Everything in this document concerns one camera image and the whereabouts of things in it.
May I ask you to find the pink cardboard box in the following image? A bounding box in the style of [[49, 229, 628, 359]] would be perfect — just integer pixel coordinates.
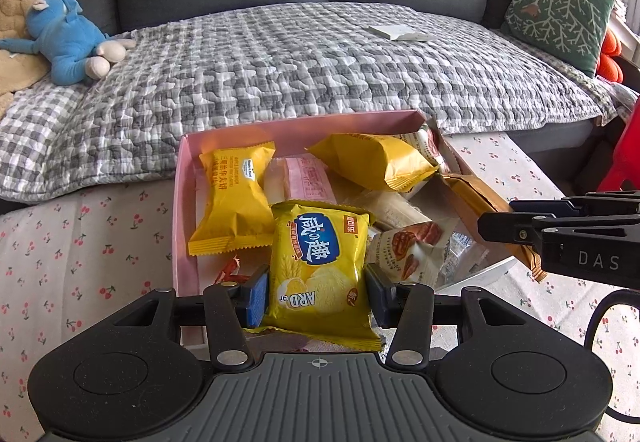
[[171, 109, 521, 348]]

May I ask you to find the golden brown snack packet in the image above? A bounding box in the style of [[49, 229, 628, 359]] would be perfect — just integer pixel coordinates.
[[432, 172, 547, 283]]

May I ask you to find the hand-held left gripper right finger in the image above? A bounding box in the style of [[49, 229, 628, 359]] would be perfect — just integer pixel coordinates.
[[365, 265, 531, 368]]

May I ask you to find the grey checked quilt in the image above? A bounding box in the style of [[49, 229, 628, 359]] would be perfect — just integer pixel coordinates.
[[0, 2, 606, 203]]

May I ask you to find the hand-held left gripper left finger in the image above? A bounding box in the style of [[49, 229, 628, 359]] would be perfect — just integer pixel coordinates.
[[107, 265, 271, 368]]

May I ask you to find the red snack packet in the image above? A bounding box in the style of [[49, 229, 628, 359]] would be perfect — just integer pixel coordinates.
[[214, 256, 252, 284]]

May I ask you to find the yellow blue-label cracker packet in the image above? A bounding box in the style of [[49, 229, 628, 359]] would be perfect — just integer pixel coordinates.
[[244, 201, 385, 353]]

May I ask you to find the beige plush toy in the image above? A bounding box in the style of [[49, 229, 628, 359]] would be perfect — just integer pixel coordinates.
[[0, 0, 51, 118]]

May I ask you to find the clear pastry packet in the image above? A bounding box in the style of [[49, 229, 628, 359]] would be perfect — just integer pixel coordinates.
[[345, 187, 431, 232]]

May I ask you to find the blue plush toy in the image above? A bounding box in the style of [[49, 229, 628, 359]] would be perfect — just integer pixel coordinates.
[[0, 0, 137, 86]]

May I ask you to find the red plastic stool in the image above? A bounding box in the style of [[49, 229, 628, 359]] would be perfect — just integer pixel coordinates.
[[597, 110, 640, 193]]

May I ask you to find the pink snack packet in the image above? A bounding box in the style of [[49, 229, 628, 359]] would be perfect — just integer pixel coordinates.
[[282, 156, 337, 204]]

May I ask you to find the yellow white-label snack packet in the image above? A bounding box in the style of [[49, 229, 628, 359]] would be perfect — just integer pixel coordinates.
[[187, 141, 277, 257]]

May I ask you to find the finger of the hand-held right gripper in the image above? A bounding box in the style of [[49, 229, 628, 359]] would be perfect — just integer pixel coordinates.
[[476, 211, 552, 254], [509, 191, 640, 223]]

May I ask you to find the green patterned cushion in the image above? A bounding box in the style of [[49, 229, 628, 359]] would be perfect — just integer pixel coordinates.
[[500, 0, 616, 78]]

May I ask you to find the large yellow snack packet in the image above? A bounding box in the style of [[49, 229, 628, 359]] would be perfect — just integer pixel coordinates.
[[306, 132, 440, 193]]

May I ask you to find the white paper sheet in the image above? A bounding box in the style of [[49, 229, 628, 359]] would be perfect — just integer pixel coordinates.
[[368, 24, 435, 42]]

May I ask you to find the orange plush toy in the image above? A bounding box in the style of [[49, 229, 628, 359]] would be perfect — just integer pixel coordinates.
[[595, 30, 626, 83]]

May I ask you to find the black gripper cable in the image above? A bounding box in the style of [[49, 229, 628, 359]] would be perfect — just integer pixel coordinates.
[[590, 289, 640, 423]]

